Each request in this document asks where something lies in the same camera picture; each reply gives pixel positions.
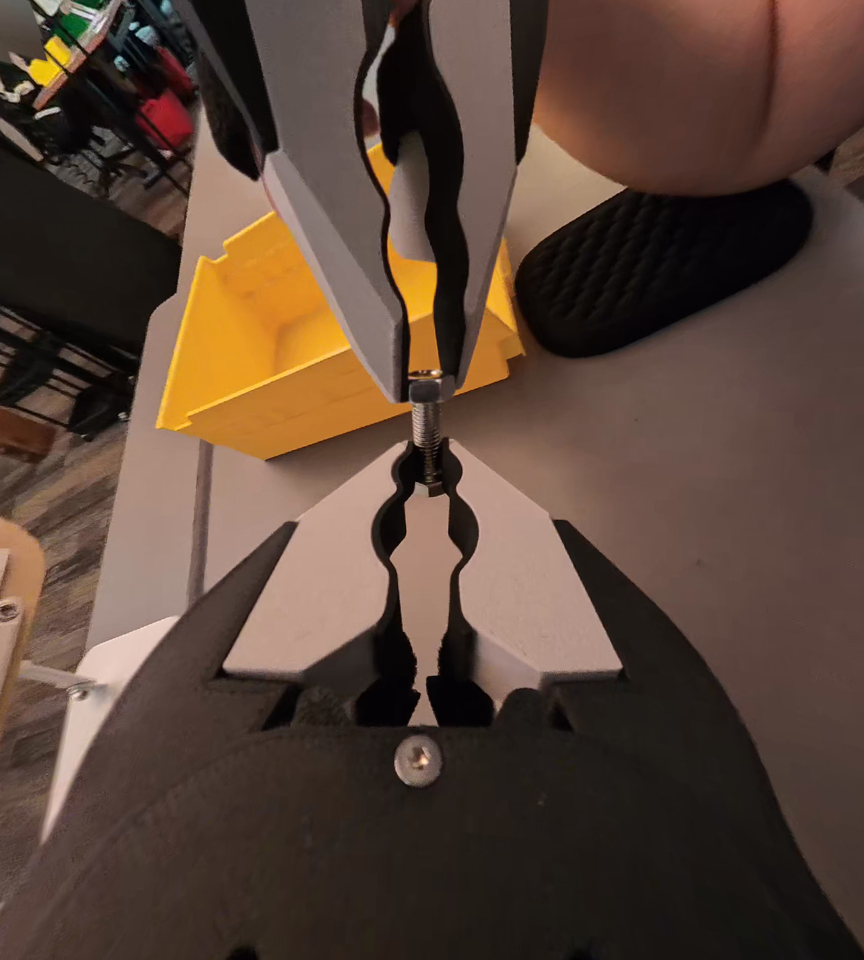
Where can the yellow storage bin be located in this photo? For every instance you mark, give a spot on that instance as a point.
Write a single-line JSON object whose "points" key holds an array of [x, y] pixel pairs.
{"points": [[53, 64]]}

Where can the person's right forearm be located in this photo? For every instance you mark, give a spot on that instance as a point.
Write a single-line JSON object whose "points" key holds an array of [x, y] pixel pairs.
{"points": [[702, 97]]}

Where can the silver hex bolt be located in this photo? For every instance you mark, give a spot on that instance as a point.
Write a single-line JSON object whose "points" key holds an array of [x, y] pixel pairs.
{"points": [[426, 439]]}

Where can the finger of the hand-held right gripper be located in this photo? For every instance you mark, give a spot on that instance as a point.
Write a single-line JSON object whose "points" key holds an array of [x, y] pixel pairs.
{"points": [[319, 150], [484, 112]]}

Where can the yellow plastic bin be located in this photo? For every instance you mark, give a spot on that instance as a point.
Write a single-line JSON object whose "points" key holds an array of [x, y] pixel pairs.
{"points": [[267, 390]]}

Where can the green storage bin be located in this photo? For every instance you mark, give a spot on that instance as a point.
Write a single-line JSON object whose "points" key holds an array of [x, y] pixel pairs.
{"points": [[83, 19]]}

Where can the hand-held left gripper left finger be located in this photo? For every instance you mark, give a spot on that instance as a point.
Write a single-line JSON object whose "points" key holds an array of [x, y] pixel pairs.
{"points": [[312, 600]]}

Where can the white stand base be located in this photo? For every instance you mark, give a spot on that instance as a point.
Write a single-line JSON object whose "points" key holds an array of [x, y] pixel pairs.
{"points": [[109, 675]]}

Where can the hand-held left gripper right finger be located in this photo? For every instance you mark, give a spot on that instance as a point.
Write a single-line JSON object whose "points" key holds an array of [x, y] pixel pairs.
{"points": [[537, 600]]}

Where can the black shelf cart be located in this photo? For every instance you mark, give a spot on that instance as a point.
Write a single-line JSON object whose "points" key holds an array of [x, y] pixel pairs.
{"points": [[26, 360]]}

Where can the black oblong pouch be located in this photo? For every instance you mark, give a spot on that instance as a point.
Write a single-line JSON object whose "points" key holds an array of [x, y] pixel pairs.
{"points": [[664, 270]]}

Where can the red storage bin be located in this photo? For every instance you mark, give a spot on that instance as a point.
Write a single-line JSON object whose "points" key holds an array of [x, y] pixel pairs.
{"points": [[165, 120]]}

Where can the black chair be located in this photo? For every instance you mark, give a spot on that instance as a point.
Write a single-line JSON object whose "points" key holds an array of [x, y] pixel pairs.
{"points": [[64, 240]]}

